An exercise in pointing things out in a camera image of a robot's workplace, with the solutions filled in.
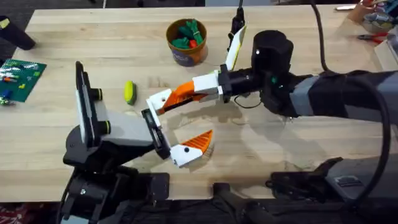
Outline yellow green toy vegetable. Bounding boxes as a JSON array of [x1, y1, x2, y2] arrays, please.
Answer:
[[124, 80, 137, 106]]

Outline brown tub with toys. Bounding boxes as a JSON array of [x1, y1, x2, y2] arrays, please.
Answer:
[[165, 17, 208, 68]]

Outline white pen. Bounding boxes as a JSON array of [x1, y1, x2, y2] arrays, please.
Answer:
[[335, 4, 358, 12]]

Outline heap of small items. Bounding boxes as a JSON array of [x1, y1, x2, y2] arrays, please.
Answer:
[[348, 0, 398, 34]]

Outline white box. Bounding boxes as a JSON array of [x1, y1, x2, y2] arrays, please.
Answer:
[[374, 33, 398, 72]]

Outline green board with blocks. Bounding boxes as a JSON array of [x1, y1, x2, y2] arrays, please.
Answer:
[[0, 58, 47, 106]]

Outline black cylindrical object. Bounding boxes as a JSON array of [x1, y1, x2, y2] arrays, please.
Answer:
[[0, 15, 37, 51]]

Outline thin black wire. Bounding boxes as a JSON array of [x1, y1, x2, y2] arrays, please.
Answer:
[[233, 94, 262, 110]]

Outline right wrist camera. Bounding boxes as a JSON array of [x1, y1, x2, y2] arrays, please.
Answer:
[[228, 6, 247, 50]]

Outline black rail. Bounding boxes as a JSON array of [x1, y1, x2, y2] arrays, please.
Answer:
[[167, 182, 398, 224]]

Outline red handled pliers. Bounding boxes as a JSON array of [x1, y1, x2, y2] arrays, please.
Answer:
[[357, 30, 389, 44]]

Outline thick black cable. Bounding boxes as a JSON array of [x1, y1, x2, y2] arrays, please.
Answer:
[[309, 0, 392, 209]]

